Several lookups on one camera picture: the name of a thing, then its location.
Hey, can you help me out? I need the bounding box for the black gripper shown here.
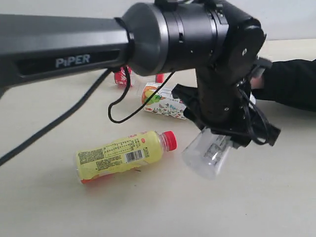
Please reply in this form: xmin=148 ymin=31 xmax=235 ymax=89
xmin=172 ymin=67 xmax=280 ymax=147

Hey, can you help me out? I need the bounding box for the white green label bottle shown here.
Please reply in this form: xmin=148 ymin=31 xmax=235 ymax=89
xmin=182 ymin=128 xmax=233 ymax=179

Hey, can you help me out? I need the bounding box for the clear tea bottle white label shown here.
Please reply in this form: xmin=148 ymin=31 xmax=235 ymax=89
xmin=137 ymin=82 xmax=186 ymax=119

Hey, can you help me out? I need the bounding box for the clear cola bottle red label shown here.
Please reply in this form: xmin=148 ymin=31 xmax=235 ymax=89
xmin=114 ymin=67 xmax=164 ymax=86

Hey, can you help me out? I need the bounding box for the yellow label bottle red cap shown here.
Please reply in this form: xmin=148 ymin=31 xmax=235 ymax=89
xmin=75 ymin=131 xmax=177 ymax=184

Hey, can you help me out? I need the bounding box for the black sleeved forearm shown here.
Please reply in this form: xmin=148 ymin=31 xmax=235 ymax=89
xmin=252 ymin=59 xmax=316 ymax=112

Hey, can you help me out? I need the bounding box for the open receiving human hand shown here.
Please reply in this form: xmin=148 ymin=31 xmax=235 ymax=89
xmin=250 ymin=76 xmax=264 ymax=89

